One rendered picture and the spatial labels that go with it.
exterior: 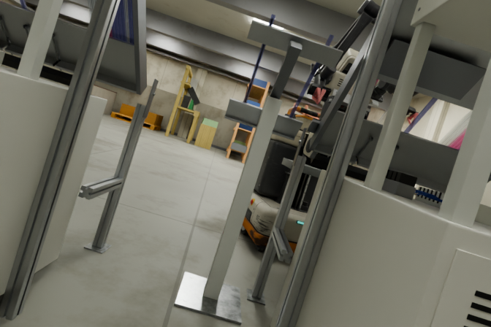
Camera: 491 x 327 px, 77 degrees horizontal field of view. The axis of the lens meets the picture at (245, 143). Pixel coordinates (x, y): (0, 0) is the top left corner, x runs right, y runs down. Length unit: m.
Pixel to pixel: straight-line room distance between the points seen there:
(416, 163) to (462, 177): 0.98
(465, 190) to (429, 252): 0.10
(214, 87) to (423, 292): 10.27
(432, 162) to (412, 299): 1.02
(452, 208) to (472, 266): 0.07
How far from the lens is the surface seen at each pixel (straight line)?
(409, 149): 1.42
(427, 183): 1.55
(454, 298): 0.52
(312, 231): 0.86
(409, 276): 0.53
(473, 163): 0.50
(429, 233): 0.51
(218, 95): 10.57
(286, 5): 5.24
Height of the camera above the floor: 0.64
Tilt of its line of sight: 1 degrees down
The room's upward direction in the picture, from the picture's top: 18 degrees clockwise
